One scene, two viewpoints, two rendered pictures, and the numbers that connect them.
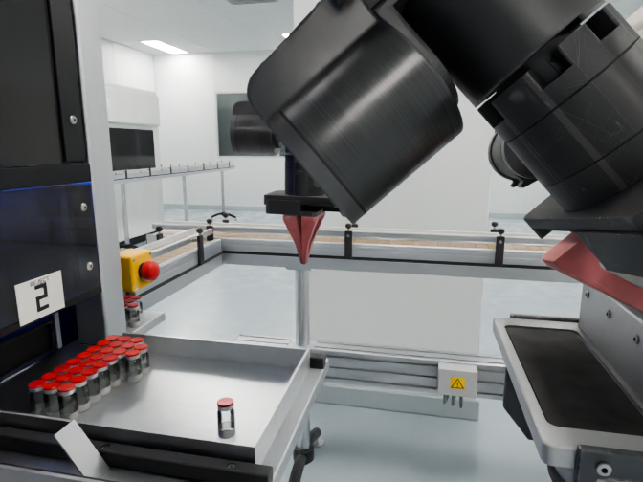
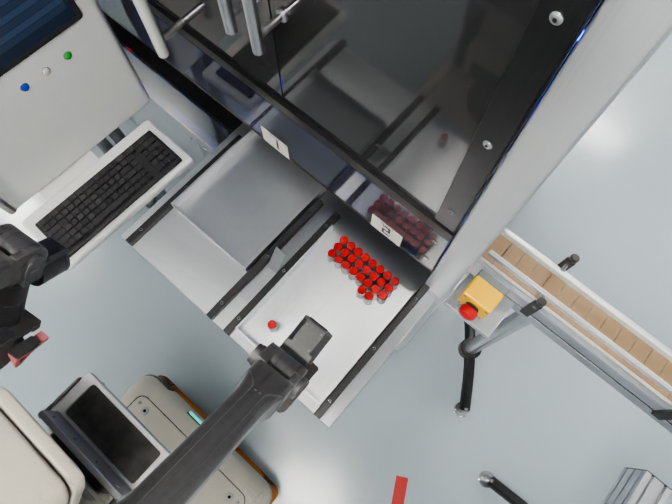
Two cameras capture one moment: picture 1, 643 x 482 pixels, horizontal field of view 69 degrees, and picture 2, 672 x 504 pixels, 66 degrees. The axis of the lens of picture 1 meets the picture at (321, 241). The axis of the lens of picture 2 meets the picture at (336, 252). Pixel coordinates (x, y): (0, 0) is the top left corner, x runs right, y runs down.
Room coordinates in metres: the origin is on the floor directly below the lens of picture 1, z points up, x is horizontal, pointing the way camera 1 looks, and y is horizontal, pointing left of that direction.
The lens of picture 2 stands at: (0.76, -0.01, 2.09)
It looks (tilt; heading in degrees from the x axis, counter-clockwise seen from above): 71 degrees down; 118
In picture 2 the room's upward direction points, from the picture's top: 1 degrees clockwise
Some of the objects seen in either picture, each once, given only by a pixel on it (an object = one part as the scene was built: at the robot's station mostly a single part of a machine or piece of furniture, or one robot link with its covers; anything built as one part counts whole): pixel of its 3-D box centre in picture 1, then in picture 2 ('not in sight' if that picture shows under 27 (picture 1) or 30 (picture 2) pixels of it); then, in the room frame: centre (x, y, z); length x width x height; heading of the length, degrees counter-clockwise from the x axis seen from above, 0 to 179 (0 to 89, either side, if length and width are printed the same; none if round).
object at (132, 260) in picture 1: (127, 269); (481, 295); (0.91, 0.39, 0.99); 0.08 x 0.07 x 0.07; 78
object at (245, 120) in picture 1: (277, 109); (294, 350); (0.65, 0.06, 1.29); 0.11 x 0.09 x 0.12; 81
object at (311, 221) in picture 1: (296, 230); not in sight; (0.65, 0.04, 1.12); 0.07 x 0.07 x 0.09; 78
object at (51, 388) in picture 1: (93, 373); (362, 269); (0.65, 0.34, 0.90); 0.18 x 0.02 x 0.05; 168
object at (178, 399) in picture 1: (174, 386); (326, 311); (0.62, 0.21, 0.90); 0.34 x 0.26 x 0.04; 78
